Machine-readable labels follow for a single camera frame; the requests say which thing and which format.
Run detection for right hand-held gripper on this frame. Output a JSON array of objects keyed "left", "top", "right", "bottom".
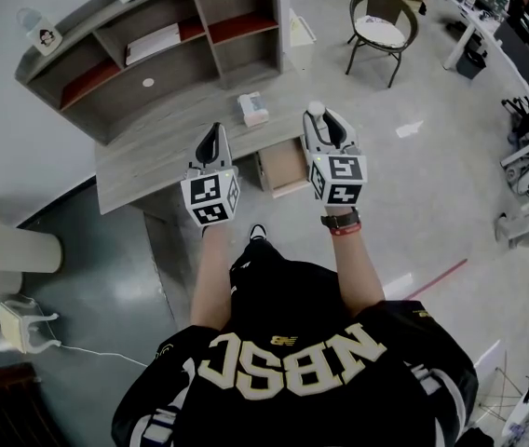
[{"left": 302, "top": 110, "right": 369, "bottom": 207}]

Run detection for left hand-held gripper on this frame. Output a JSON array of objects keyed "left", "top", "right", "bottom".
[{"left": 180, "top": 121, "right": 241, "bottom": 227}]

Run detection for wooden drawer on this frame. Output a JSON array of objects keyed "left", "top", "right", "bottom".
[{"left": 255, "top": 136, "right": 315, "bottom": 200}]

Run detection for person's right forearm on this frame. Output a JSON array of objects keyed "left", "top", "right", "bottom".
[{"left": 331, "top": 230, "right": 387, "bottom": 319}]

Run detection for person's left forearm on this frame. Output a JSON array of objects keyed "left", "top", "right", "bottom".
[{"left": 189, "top": 223, "right": 238, "bottom": 333}]

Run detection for white tissue box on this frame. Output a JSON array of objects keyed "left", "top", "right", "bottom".
[{"left": 237, "top": 91, "right": 271, "bottom": 127}]

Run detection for grey wooden desk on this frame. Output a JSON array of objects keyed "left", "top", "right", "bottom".
[{"left": 92, "top": 86, "right": 315, "bottom": 226}]

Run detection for grey wooden shelf hutch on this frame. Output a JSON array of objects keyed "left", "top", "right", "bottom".
[{"left": 14, "top": 0, "right": 292, "bottom": 147}]

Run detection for black wrist watch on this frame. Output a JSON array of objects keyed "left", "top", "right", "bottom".
[{"left": 320, "top": 208, "right": 361, "bottom": 229}]

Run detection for red wristband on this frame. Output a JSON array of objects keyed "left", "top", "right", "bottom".
[{"left": 329, "top": 222, "right": 363, "bottom": 237}]

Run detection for white waste bin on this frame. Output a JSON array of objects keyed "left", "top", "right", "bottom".
[{"left": 288, "top": 7, "right": 319, "bottom": 48}]

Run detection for white chair cushion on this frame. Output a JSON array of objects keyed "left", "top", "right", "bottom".
[{"left": 353, "top": 14, "right": 408, "bottom": 49}]

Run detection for white papers on shelf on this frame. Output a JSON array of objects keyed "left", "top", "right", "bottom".
[{"left": 124, "top": 21, "right": 183, "bottom": 66}]

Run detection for dark round-back chair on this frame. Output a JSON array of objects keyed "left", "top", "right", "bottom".
[{"left": 344, "top": 0, "right": 421, "bottom": 89}]

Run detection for black trousers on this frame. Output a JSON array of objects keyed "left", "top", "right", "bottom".
[{"left": 228, "top": 237, "right": 341, "bottom": 333}]

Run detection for black bin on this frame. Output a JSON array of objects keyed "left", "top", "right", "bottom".
[{"left": 454, "top": 46, "right": 487, "bottom": 81}]

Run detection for red floor tape strip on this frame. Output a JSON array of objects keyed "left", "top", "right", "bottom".
[{"left": 403, "top": 258, "right": 469, "bottom": 302}]

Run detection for long white table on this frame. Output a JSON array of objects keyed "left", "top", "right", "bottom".
[{"left": 385, "top": 0, "right": 529, "bottom": 168}]

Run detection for white penguin print mug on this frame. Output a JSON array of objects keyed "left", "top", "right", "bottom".
[{"left": 16, "top": 7, "right": 64, "bottom": 57}]

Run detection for black lettered jersey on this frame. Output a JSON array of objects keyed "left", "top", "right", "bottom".
[{"left": 110, "top": 297, "right": 481, "bottom": 447}]

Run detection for overturned white stool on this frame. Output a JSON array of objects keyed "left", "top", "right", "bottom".
[{"left": 0, "top": 294, "right": 61, "bottom": 356}]

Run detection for white round pedestal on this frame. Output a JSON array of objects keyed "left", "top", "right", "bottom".
[{"left": 0, "top": 200, "right": 64, "bottom": 296}]

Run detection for white cable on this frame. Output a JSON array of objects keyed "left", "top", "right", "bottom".
[{"left": 58, "top": 342, "right": 150, "bottom": 370}]

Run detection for wire frame stool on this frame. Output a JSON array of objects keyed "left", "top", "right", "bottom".
[{"left": 472, "top": 341, "right": 529, "bottom": 428}]

